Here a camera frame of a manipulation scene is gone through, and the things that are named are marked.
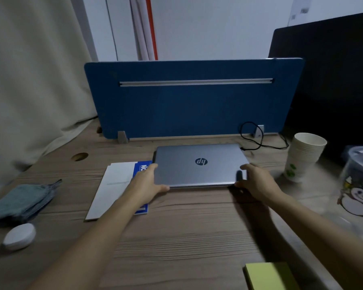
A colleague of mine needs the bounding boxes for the person's right hand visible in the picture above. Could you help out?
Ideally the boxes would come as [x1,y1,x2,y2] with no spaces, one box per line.
[234,163,284,206]

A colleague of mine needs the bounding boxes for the person's left hand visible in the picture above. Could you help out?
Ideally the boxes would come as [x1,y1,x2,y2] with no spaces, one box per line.
[125,163,171,208]

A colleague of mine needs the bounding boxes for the blue and white notebook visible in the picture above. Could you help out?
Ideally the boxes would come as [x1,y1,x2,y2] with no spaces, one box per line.
[84,161,153,222]

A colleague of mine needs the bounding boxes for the silver laptop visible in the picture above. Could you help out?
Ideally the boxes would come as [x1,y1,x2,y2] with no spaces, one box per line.
[152,144,251,189]

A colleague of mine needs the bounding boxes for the yellow sticky note pad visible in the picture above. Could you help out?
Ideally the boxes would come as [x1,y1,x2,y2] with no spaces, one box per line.
[243,262,300,290]

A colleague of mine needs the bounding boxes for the grey cleaning cloth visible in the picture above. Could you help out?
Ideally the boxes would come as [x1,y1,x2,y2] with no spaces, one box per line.
[0,179,63,226]

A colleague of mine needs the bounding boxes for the white earbud case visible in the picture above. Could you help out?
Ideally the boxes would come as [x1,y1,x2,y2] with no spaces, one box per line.
[2,222,37,252]

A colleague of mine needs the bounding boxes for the person's right forearm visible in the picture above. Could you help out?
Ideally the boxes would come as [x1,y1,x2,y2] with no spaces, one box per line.
[265,191,363,290]

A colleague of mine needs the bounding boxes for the person's left forearm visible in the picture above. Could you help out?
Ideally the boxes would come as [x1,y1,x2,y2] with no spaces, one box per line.
[27,191,146,290]

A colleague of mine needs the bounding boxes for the wooden desk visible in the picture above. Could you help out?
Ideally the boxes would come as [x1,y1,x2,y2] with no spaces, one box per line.
[0,117,363,290]

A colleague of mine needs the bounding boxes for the blue desk divider panel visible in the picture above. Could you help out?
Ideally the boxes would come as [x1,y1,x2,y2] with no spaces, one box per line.
[84,58,305,140]

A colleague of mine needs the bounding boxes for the stack of white paper cups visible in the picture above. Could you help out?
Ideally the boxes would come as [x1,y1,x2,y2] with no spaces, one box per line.
[284,132,328,183]

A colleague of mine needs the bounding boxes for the clear cartoon plastic cup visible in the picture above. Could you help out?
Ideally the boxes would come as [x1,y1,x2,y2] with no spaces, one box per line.
[336,145,363,227]

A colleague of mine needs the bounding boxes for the black divider panel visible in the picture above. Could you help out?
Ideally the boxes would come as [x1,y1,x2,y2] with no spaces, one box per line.
[267,10,363,160]

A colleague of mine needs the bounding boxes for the beige curtain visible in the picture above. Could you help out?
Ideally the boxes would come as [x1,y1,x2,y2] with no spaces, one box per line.
[0,0,99,200]

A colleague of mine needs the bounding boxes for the white tube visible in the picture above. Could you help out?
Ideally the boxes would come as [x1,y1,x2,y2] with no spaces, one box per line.
[136,0,155,61]
[129,0,149,61]

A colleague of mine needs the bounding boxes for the red strip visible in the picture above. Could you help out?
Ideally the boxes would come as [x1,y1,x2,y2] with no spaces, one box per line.
[145,0,159,61]

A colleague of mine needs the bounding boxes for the white paper notice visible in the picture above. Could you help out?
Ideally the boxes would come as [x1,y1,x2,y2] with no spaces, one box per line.
[288,0,314,27]

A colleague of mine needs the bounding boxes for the black cable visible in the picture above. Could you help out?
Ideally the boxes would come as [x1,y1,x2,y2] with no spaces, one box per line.
[239,121,290,151]

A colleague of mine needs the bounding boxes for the silver divider rail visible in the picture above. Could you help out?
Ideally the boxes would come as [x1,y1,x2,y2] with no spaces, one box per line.
[119,78,274,87]

